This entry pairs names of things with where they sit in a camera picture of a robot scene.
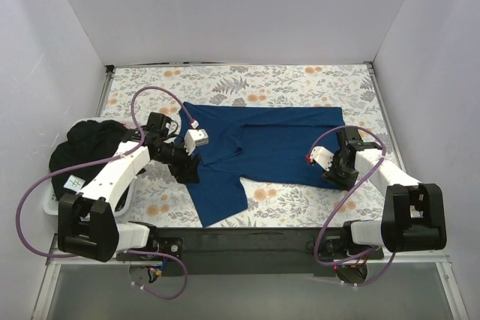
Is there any blue t shirt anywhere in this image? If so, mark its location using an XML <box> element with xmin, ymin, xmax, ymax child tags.
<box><xmin>179</xmin><ymin>103</ymin><xmax>344</xmax><ymax>227</ymax></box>

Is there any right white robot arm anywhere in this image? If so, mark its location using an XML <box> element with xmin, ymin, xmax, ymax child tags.
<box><xmin>308</xmin><ymin>127</ymin><xmax>447</xmax><ymax>259</ymax></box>

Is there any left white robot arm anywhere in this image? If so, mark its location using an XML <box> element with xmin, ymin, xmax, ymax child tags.
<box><xmin>57</xmin><ymin>112</ymin><xmax>209</xmax><ymax>262</ymax></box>

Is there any floral table cloth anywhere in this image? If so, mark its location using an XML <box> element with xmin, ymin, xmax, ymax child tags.
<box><xmin>98</xmin><ymin>64</ymin><xmax>398</xmax><ymax>228</ymax></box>

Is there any black t shirt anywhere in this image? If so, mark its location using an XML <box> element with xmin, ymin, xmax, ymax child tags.
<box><xmin>49</xmin><ymin>120</ymin><xmax>129</xmax><ymax>199</ymax></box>

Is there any white paper label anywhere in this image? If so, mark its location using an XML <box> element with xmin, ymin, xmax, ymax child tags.
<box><xmin>64</xmin><ymin>175</ymin><xmax>86</xmax><ymax>193</ymax></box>

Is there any white plastic basket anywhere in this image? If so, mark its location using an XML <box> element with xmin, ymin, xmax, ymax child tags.
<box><xmin>43</xmin><ymin>117</ymin><xmax>134</xmax><ymax>216</ymax></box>

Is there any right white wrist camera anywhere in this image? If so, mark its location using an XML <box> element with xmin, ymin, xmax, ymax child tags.
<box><xmin>307</xmin><ymin>146</ymin><xmax>334</xmax><ymax>171</ymax></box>

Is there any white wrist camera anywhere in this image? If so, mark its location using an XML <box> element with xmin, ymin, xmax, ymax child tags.
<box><xmin>307</xmin><ymin>146</ymin><xmax>334</xmax><ymax>171</ymax></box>
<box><xmin>184</xmin><ymin>129</ymin><xmax>209</xmax><ymax>155</ymax></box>

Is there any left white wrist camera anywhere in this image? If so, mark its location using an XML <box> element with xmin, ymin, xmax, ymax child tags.
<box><xmin>184</xmin><ymin>129</ymin><xmax>209</xmax><ymax>155</ymax></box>

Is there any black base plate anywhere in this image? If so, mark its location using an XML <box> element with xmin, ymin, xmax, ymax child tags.
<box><xmin>115</xmin><ymin>226</ymin><xmax>386</xmax><ymax>278</ymax></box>

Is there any aluminium frame rail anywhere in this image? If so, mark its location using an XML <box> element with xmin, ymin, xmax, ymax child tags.
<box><xmin>32</xmin><ymin>254</ymin><xmax>467</xmax><ymax>319</ymax></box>

